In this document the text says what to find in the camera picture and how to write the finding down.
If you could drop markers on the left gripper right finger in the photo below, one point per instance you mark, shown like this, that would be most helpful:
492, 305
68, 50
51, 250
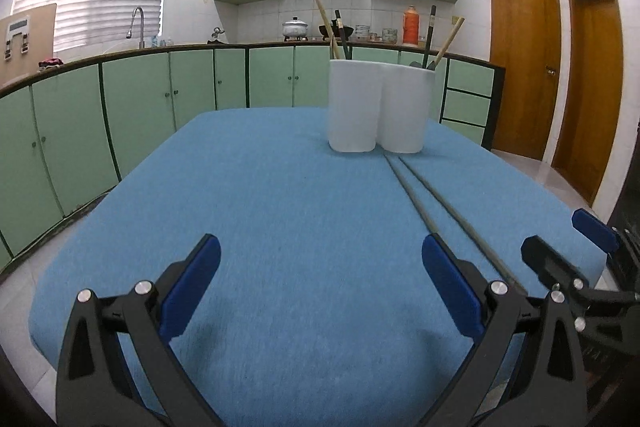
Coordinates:
525, 367

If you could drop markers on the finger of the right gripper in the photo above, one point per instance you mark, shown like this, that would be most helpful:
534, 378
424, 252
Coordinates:
595, 230
553, 271

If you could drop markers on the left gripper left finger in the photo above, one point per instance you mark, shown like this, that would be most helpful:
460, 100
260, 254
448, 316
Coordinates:
94, 386

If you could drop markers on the light wooden chopstick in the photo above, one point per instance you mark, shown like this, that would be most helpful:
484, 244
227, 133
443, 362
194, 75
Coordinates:
335, 51
446, 45

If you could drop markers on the black chopstick gold band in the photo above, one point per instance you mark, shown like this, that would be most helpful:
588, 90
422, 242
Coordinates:
429, 35

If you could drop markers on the green lower kitchen cabinets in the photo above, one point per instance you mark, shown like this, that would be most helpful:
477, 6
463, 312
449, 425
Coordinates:
70, 134

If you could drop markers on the brown wooden door right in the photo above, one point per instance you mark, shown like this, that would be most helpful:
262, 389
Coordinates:
594, 95

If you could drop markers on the brown wooden door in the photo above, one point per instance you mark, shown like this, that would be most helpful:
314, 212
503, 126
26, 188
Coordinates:
526, 40
594, 95

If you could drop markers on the grey metal chopstick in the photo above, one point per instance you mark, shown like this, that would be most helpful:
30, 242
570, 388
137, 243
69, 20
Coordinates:
429, 223

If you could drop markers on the blue table cloth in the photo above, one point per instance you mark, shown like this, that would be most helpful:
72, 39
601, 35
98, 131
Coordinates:
321, 313

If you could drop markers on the white plastic container right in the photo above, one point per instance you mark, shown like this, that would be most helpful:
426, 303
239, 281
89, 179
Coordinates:
405, 106

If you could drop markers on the white plastic container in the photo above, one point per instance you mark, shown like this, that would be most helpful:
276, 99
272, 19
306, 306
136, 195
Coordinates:
355, 92
405, 106

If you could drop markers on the white plastic container left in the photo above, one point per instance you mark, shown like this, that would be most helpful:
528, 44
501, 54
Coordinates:
355, 92

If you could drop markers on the glass jar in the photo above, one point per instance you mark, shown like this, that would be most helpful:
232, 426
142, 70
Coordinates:
389, 35
361, 32

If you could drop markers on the orange thermos bottle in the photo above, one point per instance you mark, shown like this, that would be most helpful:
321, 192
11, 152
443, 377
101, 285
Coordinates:
410, 26

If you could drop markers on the black wok pan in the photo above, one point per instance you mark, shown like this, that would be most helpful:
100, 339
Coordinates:
325, 33

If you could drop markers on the white cooking pot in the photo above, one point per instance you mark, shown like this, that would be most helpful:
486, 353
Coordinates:
295, 29

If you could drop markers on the brown cardboard box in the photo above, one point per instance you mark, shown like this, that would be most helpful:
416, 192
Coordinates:
26, 41

